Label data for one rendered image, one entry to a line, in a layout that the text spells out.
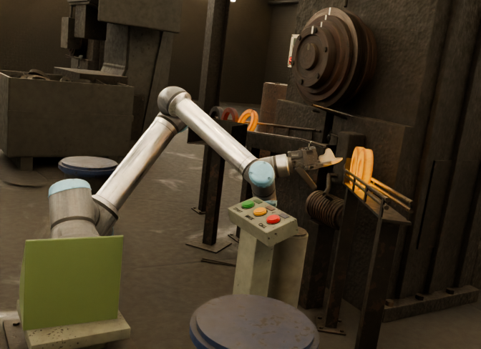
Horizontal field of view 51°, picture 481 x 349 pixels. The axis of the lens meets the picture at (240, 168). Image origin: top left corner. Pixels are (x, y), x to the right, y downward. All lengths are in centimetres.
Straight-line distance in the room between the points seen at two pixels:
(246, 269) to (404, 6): 136
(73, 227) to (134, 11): 320
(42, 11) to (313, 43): 1003
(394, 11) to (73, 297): 175
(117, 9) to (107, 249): 318
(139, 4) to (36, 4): 742
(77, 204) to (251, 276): 67
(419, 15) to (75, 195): 155
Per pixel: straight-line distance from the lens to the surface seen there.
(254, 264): 156
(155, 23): 484
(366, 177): 181
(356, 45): 230
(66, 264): 176
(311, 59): 238
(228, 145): 188
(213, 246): 291
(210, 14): 937
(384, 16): 244
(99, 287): 182
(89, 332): 182
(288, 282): 171
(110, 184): 205
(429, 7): 227
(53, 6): 1211
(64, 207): 183
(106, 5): 463
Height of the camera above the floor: 104
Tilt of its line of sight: 12 degrees down
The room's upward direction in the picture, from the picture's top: 7 degrees clockwise
